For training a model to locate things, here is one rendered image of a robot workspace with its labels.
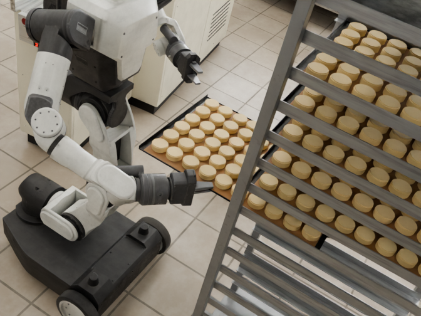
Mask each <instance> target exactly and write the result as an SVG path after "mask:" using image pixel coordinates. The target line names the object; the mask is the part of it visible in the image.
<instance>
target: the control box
mask: <svg viewBox="0 0 421 316"><path fill-rule="evenodd" d="M26 16H27V13H25V12H23V11H21V12H20V13H18V24H19V39H20V40H21V41H24V42H27V43H29V44H31V45H33V46H37V45H38V47H39V44H36V45H35V42H34V41H32V40H31V39H30V38H29V36H28V35H27V32H26V27H25V25H24V24H23V23H22V19H23V18H24V19H26Z"/></svg>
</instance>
